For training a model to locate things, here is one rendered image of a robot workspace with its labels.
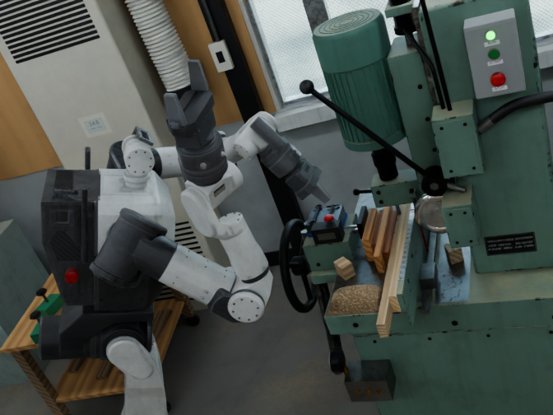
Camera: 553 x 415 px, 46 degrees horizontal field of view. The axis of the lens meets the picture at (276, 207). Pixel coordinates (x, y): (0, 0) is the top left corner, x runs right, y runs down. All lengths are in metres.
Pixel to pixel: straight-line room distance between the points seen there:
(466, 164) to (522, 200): 0.21
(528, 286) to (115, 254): 1.00
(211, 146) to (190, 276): 0.31
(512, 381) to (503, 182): 0.57
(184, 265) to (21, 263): 2.34
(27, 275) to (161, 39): 1.51
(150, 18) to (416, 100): 1.56
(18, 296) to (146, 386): 1.88
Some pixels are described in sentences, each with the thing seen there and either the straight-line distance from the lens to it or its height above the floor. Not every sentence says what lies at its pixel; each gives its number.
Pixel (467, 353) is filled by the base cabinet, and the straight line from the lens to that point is 1.84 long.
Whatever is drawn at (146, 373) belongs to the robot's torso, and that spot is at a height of 0.87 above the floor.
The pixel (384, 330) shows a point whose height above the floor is 0.92.
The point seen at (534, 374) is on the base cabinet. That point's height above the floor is 0.54.
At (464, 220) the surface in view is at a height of 1.04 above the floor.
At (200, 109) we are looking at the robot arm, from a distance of 1.17.
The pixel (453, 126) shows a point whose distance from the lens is 1.47.
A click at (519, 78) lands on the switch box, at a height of 1.35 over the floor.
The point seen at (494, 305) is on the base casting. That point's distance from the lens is 1.72.
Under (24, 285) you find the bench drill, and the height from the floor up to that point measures 0.41.
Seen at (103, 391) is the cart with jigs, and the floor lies 0.18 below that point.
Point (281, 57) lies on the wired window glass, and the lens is 3.06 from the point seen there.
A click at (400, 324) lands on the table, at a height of 0.86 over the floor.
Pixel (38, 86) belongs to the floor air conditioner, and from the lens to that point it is 3.07.
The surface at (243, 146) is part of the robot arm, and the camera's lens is 1.64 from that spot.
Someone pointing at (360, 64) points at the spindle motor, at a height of 1.42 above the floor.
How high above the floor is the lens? 1.92
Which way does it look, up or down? 28 degrees down
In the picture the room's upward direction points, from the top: 21 degrees counter-clockwise
